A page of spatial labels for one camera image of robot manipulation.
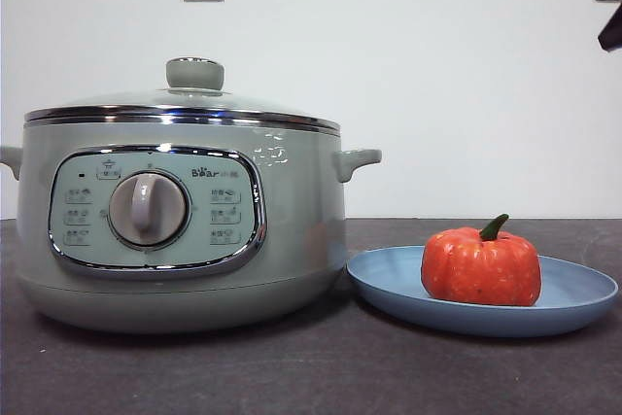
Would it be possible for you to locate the orange pumpkin with green stem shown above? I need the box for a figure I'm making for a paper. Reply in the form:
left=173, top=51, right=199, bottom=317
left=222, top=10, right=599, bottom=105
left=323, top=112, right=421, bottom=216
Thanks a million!
left=420, top=213, right=543, bottom=308

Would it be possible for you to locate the blue round plate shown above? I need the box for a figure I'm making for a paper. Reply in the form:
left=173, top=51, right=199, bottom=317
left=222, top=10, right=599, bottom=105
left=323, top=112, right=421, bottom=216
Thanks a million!
left=345, top=244, right=619, bottom=338

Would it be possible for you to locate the glass lid with green knob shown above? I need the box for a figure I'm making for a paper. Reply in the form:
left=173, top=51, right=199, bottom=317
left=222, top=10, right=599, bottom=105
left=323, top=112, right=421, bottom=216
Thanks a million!
left=23, top=56, right=341, bottom=133

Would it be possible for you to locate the pale green electric steamer pot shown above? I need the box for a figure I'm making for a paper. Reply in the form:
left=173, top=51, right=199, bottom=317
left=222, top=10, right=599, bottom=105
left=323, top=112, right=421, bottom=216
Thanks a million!
left=0, top=118, right=383, bottom=336

